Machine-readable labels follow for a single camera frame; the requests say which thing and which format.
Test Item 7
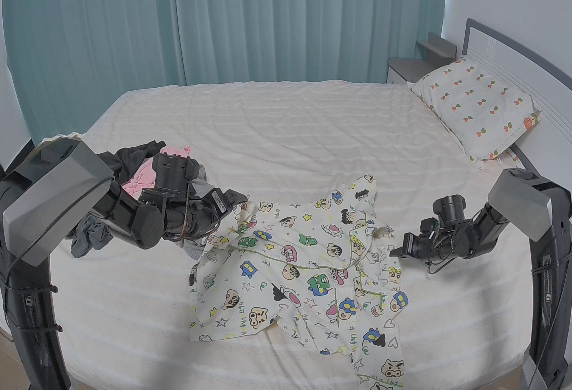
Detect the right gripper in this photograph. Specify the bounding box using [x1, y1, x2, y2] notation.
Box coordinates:
[389, 232, 433, 262]

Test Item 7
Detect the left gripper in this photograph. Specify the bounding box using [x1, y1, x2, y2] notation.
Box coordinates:
[190, 187, 249, 240]

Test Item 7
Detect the white printed pyjama top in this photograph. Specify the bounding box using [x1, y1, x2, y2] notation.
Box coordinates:
[187, 175, 405, 390]

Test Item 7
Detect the light grey garment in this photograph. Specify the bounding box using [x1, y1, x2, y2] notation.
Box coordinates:
[181, 162, 224, 263]

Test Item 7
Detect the pink garment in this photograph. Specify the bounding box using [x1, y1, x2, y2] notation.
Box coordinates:
[121, 144, 194, 197]

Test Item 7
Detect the black garment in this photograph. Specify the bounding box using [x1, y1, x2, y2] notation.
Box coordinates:
[100, 140, 169, 192]

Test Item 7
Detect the bed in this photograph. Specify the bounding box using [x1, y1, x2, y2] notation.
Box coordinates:
[33, 19, 572, 390]

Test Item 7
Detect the dark grey garment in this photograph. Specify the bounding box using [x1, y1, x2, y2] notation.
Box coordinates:
[70, 217, 115, 259]

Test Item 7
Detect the white printed pillow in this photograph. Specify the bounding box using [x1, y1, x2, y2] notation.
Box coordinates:
[407, 57, 544, 171]

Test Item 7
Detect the grey bedside table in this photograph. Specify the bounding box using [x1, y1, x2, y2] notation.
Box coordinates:
[387, 32, 458, 85]

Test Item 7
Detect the blue-green curtain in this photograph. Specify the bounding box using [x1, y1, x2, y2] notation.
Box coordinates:
[172, 0, 448, 87]
[0, 0, 181, 148]

